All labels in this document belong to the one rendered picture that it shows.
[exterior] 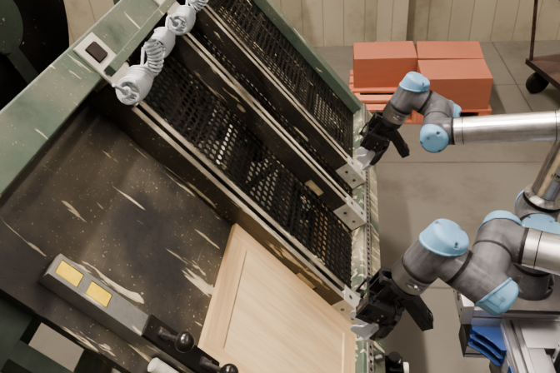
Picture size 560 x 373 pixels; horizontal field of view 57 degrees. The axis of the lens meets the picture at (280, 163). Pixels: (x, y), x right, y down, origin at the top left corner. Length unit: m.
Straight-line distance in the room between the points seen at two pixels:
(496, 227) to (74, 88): 0.93
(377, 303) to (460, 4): 4.96
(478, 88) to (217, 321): 3.43
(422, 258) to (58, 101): 0.80
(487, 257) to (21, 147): 0.88
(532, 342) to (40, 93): 1.50
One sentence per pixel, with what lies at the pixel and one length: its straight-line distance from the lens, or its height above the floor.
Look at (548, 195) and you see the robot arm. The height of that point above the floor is 1.31.
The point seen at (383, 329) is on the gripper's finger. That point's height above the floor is 1.44.
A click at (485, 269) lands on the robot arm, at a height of 1.62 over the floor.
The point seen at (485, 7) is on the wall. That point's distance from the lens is 5.91.
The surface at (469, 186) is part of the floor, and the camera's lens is 3.84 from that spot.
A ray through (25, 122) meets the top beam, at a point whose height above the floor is 1.86.
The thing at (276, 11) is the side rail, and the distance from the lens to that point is 2.64.
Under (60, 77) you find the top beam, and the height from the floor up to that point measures 1.87.
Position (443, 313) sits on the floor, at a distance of 3.02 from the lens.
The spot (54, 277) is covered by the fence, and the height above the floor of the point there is 1.65.
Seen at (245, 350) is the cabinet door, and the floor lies 1.24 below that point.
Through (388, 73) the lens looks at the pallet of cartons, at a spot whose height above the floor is 0.27.
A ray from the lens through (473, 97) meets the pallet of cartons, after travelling 4.41.
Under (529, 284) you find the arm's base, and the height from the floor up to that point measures 1.09.
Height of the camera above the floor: 2.34
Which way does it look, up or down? 36 degrees down
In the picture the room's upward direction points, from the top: 5 degrees counter-clockwise
